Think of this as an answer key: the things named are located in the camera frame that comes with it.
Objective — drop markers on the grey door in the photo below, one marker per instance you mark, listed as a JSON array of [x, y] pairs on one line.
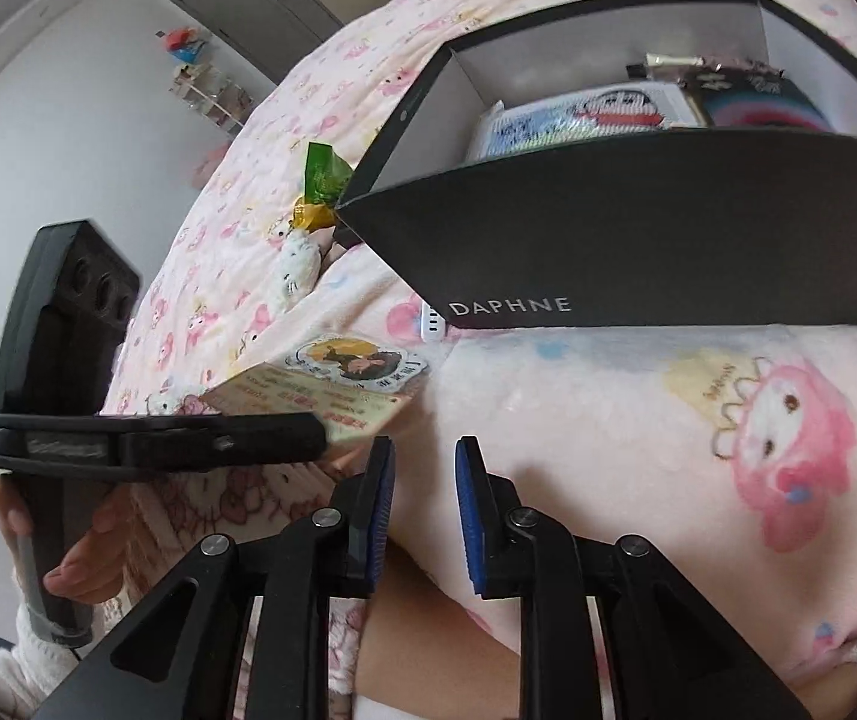
[[233, 7]]

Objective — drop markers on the yellow pink printed packet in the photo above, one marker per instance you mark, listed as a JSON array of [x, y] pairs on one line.
[[286, 397]]

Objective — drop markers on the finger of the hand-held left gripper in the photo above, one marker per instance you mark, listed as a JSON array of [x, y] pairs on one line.
[[248, 442]]

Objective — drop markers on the green yellow snack packet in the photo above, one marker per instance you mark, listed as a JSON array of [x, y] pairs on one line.
[[323, 176]]

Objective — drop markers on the blue cartoon pouch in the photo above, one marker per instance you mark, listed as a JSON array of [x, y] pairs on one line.
[[571, 116]]

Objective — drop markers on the black pink packet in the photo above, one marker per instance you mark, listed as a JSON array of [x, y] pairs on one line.
[[758, 106]]

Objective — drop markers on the pink printed blanket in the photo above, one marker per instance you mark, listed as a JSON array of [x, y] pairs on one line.
[[586, 427]]

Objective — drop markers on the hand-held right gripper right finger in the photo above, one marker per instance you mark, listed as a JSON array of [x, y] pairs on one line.
[[470, 510]]

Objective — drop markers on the red blue toy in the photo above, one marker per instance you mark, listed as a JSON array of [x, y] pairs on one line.
[[185, 45]]

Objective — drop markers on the white storage rack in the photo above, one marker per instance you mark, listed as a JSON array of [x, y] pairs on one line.
[[211, 97]]

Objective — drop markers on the black cardboard box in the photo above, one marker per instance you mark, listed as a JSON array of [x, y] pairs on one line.
[[623, 240]]

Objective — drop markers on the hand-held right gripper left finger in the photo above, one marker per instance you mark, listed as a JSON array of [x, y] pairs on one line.
[[382, 510]]

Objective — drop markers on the person's bare leg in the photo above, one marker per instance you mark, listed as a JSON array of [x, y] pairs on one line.
[[436, 637]]

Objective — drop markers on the white plush cat toy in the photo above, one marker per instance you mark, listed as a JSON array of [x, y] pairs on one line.
[[299, 262]]

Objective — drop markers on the person's left hand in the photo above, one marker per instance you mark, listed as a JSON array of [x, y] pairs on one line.
[[91, 547]]

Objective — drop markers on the person's left forearm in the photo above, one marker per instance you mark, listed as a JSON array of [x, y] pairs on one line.
[[31, 660]]

